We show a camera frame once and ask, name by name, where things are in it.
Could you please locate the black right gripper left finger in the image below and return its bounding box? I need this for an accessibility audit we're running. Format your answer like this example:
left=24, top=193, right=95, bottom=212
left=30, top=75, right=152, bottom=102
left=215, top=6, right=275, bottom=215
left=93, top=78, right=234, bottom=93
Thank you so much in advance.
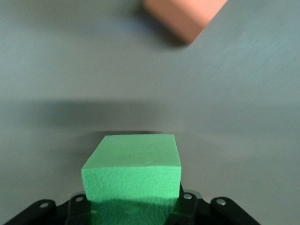
left=65, top=191, right=93, bottom=225

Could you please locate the brown table cover sheet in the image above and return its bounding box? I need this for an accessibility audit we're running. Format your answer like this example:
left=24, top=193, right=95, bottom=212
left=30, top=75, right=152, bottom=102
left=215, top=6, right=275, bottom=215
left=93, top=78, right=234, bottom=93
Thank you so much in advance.
left=0, top=0, right=300, bottom=225

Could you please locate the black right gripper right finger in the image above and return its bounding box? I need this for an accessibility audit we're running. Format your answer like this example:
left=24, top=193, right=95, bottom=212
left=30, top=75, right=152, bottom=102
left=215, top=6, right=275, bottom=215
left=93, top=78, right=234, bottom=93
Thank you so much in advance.
left=166, top=190, right=203, bottom=225

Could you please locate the green foam cube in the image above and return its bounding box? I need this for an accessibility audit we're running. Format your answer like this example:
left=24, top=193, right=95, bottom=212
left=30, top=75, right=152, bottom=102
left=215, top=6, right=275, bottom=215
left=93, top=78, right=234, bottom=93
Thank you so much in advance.
left=81, top=135, right=183, bottom=225

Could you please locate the orange foam cube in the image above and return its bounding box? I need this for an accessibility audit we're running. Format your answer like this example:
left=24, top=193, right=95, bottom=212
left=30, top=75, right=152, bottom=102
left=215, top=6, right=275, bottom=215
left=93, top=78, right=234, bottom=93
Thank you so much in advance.
left=140, top=0, right=229, bottom=46

